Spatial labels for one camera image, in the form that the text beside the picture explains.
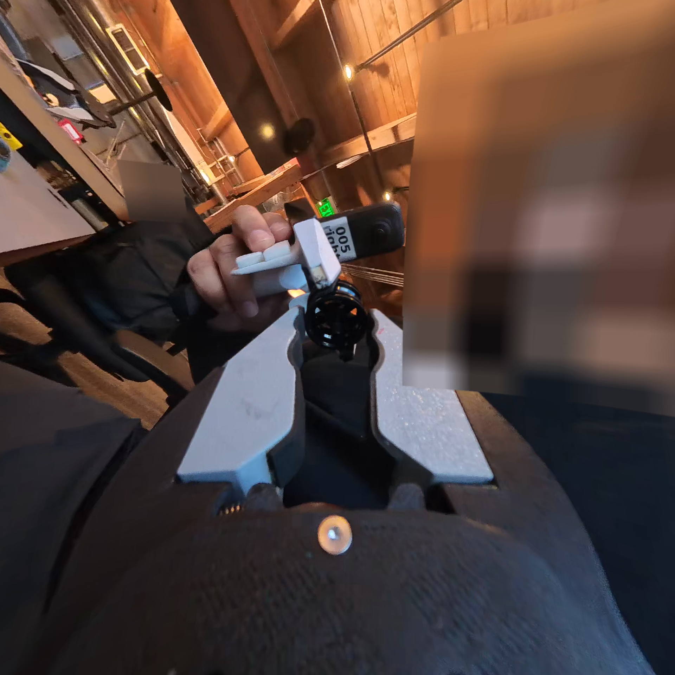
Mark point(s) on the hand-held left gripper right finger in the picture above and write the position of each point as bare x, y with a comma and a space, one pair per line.
427, 432

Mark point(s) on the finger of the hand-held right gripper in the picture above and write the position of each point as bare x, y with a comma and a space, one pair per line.
319, 250
263, 261

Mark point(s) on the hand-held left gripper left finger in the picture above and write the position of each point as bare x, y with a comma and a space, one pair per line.
248, 401

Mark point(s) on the person's right forearm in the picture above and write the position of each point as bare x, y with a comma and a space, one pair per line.
227, 350

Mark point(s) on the person's right hand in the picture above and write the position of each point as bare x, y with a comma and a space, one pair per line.
216, 274

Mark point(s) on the green exit sign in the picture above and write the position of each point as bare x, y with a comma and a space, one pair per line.
324, 207

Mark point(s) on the wooden ceiling beam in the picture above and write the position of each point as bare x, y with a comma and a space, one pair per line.
337, 153

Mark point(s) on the black round speaker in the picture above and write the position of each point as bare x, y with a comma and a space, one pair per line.
300, 134

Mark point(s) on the round ceiling lamp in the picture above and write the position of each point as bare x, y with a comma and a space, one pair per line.
348, 71

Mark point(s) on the person's dark jacket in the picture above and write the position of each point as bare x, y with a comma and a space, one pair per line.
63, 474

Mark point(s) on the white table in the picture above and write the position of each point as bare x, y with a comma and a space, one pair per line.
37, 205

